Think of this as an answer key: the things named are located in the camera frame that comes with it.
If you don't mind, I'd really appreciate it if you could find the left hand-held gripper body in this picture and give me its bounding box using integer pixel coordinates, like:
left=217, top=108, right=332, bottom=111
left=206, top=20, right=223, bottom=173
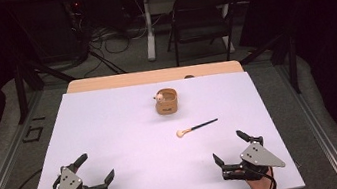
left=49, top=158, right=109, bottom=189

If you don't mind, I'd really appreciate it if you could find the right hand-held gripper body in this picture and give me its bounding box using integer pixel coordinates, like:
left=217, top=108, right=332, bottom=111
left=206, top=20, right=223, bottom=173
left=216, top=133, right=288, bottom=186

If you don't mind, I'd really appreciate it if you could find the round wooden holder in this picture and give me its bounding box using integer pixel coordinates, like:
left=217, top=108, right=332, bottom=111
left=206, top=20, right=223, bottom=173
left=152, top=86, right=181, bottom=117

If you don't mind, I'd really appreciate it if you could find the person's right hand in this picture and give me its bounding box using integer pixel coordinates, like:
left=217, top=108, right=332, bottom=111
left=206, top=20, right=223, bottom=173
left=235, top=165, right=276, bottom=189

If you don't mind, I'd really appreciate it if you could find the white table mat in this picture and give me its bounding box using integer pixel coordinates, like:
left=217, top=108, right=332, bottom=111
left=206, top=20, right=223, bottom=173
left=8, top=60, right=307, bottom=189

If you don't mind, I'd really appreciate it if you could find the small beige round figure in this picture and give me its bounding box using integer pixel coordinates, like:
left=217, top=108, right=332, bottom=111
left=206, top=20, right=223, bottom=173
left=154, top=91, right=166, bottom=104

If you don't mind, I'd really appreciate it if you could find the black metal stand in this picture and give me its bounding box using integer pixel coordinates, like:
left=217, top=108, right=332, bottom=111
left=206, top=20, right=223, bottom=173
left=9, top=51, right=83, bottom=126
left=236, top=30, right=304, bottom=103

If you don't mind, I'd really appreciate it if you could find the light wooden table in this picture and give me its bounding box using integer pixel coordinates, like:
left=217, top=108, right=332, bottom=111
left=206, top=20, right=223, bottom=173
left=65, top=55, right=245, bottom=98

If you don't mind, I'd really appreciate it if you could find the black folding chair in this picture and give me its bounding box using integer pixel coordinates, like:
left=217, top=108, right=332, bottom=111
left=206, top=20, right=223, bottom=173
left=159, top=0, right=254, bottom=70

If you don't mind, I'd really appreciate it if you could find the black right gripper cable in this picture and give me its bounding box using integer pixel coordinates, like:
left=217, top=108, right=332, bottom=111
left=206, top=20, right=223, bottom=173
left=257, top=166, right=279, bottom=189

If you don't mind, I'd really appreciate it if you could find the bundle of floor cables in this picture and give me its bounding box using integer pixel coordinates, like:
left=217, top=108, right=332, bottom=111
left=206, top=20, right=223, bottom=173
left=66, top=0, right=156, bottom=82

